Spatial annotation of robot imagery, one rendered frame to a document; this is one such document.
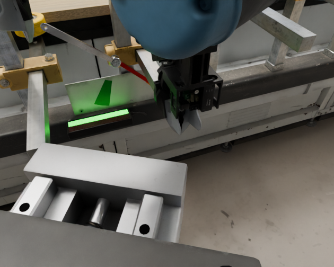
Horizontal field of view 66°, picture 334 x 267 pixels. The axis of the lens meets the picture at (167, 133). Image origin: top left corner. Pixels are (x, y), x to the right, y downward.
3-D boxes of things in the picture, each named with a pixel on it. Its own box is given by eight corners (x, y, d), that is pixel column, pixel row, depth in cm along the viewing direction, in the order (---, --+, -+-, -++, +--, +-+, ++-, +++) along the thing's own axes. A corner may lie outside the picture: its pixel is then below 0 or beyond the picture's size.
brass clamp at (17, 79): (63, 83, 62) (56, 64, 58) (2, 95, 59) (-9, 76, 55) (61, 70, 66) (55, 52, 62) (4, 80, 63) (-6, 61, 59)
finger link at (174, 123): (173, 153, 46) (174, 114, 40) (162, 132, 50) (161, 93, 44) (189, 149, 47) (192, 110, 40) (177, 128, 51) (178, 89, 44)
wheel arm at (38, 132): (54, 160, 45) (45, 144, 42) (33, 165, 44) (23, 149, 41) (46, 48, 74) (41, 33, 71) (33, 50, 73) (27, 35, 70)
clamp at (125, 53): (161, 60, 67) (160, 41, 64) (110, 69, 64) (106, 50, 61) (154, 50, 71) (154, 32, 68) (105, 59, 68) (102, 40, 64)
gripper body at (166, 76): (174, 123, 38) (175, 46, 30) (156, 91, 44) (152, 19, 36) (219, 111, 40) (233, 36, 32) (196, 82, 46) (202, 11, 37)
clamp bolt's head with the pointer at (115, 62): (158, 84, 70) (114, 56, 60) (152, 90, 71) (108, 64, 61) (156, 80, 71) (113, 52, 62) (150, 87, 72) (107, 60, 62)
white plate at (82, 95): (165, 96, 76) (165, 66, 69) (75, 116, 70) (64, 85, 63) (164, 95, 76) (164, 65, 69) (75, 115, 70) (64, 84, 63)
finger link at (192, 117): (189, 149, 47) (192, 110, 40) (177, 128, 51) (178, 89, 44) (204, 144, 48) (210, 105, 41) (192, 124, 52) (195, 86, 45)
